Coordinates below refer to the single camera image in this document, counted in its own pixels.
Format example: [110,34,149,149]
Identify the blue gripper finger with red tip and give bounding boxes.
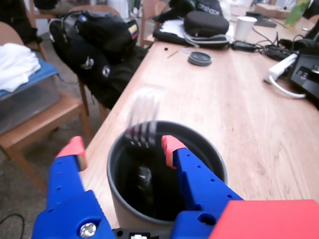
[31,135,117,239]
[160,134,245,239]

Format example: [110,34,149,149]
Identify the metal fork with taped handle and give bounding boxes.
[124,86,164,194]

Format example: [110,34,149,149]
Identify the tall gray plastic cup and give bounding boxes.
[106,120,228,231]

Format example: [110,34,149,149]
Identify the clear plastic bin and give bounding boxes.
[0,74,62,135]

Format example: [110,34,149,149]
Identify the round gray lid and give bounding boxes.
[187,50,213,67]

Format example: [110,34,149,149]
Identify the white cloth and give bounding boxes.
[0,42,42,93]

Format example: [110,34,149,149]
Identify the black power adapter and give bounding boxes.
[231,40,260,52]

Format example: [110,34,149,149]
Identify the black pouch gray trim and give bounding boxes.
[153,24,232,49]

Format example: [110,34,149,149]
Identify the black device with buttons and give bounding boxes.
[290,52,319,111]

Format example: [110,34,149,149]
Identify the black backpack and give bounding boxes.
[48,9,148,111]

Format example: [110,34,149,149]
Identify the white papers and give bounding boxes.
[159,19,187,34]

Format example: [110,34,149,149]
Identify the black hard case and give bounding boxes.
[183,11,230,38]

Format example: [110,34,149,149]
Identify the white paper cup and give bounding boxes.
[234,16,258,42]

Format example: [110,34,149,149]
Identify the black bag white print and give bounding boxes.
[153,0,224,23]

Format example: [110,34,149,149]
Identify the green yellow box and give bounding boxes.
[285,0,313,28]

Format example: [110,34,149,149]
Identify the thin black floor cable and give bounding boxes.
[0,213,26,239]

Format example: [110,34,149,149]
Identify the red camera mount bracket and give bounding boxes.
[208,199,319,239]

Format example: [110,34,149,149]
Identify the white power adapter cable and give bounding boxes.
[263,53,299,84]

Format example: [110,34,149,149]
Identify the tangled black cables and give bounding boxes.
[251,24,315,63]

